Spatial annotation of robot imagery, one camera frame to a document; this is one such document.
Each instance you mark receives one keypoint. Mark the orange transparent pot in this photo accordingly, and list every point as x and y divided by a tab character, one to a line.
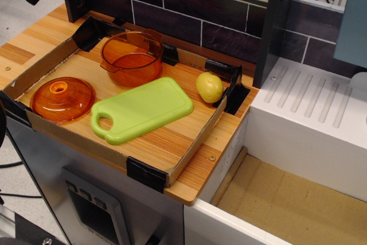
133	58

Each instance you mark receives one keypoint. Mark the stainless toy oven front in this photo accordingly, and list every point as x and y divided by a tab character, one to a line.
93	203

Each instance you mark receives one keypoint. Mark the yellow toy potato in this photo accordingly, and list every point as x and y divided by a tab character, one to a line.
209	87

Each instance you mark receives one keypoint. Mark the orange transparent pot lid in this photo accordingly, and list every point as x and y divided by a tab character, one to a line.
63	100

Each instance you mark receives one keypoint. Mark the green plastic cutting board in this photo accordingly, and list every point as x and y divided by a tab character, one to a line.
140	110

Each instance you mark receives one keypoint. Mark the white toy sink unit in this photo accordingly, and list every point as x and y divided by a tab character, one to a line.
295	173

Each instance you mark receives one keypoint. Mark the teal plastic bin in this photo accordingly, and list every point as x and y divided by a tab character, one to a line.
351	42

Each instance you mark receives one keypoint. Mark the cardboard fence with black tape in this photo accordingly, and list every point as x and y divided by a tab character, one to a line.
187	150

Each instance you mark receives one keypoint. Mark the dark grey shelf post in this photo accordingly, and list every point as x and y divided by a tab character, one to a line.
274	29

